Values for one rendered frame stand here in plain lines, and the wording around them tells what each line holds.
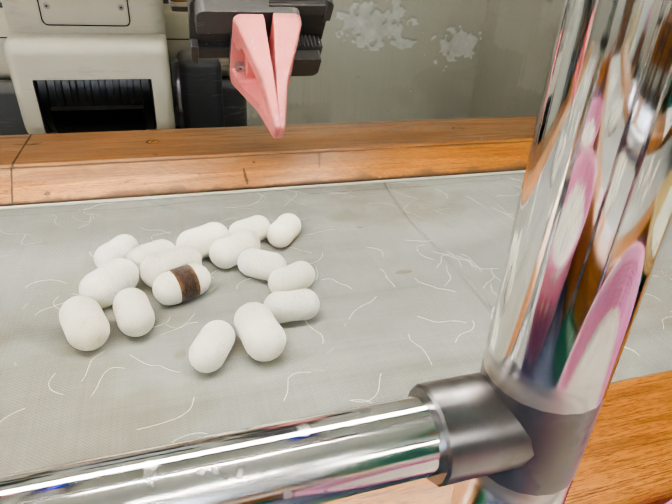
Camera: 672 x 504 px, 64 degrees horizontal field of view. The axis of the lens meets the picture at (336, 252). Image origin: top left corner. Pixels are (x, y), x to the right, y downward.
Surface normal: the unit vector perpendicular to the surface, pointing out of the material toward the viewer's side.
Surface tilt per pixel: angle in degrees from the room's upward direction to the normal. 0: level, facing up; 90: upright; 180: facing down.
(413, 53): 90
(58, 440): 0
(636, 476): 0
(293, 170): 45
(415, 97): 90
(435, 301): 0
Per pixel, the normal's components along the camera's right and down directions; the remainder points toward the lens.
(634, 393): 0.04, -0.87
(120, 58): 0.28, 0.59
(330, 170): 0.24, -0.29
